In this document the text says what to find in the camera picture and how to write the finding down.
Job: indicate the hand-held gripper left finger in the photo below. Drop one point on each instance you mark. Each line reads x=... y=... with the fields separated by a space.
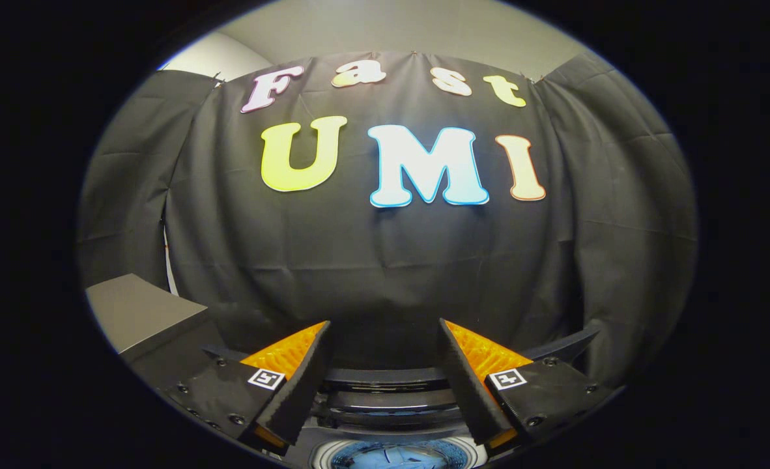
x=303 y=387

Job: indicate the black backdrop cloth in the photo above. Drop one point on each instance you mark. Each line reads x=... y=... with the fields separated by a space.
x=385 y=260

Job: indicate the light blue polo shirt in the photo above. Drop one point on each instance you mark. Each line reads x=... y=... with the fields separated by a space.
x=385 y=460

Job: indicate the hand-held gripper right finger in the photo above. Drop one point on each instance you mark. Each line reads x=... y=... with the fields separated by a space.
x=466 y=384

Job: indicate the dark washing machine lid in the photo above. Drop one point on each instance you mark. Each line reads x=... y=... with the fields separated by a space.
x=391 y=397

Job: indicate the grey cabinet with black top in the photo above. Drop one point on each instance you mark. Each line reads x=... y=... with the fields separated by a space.
x=137 y=309

